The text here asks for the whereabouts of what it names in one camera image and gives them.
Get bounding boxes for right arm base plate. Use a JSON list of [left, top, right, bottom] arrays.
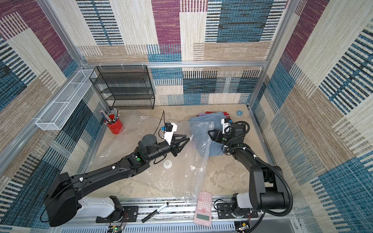
[[213, 202, 259, 219]]

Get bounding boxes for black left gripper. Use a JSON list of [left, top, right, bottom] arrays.
[[147, 135, 190, 165]]

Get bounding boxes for red trousers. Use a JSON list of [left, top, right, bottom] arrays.
[[195, 112, 231, 124]]

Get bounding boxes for white vacuum bag valve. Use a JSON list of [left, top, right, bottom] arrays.
[[163, 160, 173, 169]]

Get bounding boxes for red pen cup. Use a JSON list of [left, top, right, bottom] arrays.
[[107, 114, 123, 135]]

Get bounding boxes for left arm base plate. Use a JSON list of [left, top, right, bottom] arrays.
[[95, 206, 139, 223]]

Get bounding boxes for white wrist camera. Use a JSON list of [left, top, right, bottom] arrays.
[[163, 123, 177, 145], [221, 117, 233, 134]]

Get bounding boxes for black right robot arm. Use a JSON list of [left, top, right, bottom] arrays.
[[208, 121, 293, 216]]

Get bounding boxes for clear plastic vacuum bag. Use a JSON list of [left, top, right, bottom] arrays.
[[89, 111, 211, 202]]

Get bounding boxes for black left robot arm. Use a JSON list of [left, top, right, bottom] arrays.
[[44, 134, 190, 227]]

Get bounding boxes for black marker pen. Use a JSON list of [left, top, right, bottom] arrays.
[[141, 202, 169, 223]]

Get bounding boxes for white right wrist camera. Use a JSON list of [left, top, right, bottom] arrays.
[[221, 117, 233, 134]]

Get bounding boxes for grey-blue trousers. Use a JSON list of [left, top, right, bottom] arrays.
[[189, 117, 223, 157]]

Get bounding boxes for white wire mesh basket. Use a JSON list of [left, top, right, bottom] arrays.
[[36, 70, 93, 131]]

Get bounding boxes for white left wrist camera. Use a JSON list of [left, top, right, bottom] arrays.
[[163, 123, 177, 145]]

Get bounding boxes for pink calculator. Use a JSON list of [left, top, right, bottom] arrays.
[[193, 191, 212, 227]]

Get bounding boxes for black wire mesh shelf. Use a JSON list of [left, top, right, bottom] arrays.
[[89, 65, 155, 110]]

